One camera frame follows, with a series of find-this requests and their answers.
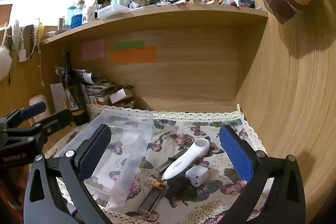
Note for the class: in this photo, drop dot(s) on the dark wine bottle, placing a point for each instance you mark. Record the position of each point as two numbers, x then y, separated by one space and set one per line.
74 98

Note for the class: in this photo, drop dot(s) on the small white blue box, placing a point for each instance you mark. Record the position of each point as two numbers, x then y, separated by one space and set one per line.
197 176

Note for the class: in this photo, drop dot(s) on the clear plastic storage box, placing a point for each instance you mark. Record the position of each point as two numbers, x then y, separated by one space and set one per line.
131 134

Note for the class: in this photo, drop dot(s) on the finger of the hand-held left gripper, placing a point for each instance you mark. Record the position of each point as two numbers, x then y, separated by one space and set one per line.
34 109
56 119

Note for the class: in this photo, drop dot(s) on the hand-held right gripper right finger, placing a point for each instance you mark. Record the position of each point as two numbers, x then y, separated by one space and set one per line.
235 151

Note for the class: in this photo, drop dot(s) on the butterfly print lace tablecloth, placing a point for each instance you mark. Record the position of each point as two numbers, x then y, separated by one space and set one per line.
210 200

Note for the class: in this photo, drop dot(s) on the pink sticky note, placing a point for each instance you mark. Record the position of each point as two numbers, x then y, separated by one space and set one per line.
93 49

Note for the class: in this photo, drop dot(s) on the white mug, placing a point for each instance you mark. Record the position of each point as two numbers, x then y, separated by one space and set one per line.
89 14

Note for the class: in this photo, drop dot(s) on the stack of papers and magazines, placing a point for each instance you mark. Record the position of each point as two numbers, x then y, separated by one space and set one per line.
97 87

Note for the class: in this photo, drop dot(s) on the white handwritten note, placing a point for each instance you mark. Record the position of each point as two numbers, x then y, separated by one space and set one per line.
57 96

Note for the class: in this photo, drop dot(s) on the pink white card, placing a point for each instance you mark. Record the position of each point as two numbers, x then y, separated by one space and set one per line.
118 96

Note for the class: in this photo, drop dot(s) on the silver metal clip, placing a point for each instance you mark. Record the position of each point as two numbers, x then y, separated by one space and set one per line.
169 161

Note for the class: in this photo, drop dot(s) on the green sticky note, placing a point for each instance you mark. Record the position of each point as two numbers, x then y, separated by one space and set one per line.
128 44

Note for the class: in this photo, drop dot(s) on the orange sticky note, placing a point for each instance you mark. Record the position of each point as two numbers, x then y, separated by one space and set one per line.
134 55

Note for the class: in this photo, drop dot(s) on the black gold lighter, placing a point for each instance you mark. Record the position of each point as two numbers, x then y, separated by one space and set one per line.
152 199

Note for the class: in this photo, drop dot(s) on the white fluffy pompom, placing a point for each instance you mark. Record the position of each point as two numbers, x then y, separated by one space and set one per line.
4 64

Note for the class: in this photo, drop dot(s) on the white handheld device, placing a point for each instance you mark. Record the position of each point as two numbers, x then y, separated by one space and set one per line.
183 161

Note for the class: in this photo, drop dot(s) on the black round grinder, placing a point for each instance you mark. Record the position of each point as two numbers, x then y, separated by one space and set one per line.
179 187

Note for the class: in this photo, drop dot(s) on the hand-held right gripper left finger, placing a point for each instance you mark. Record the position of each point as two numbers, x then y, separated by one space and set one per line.
93 154

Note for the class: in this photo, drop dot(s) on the blue liquid bottle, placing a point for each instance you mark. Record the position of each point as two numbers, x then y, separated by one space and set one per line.
74 18

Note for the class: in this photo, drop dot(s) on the clear rectangular tub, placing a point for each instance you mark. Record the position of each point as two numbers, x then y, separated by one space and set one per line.
113 11

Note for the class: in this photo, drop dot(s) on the cream cylinder container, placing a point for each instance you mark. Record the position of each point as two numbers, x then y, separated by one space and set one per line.
38 99

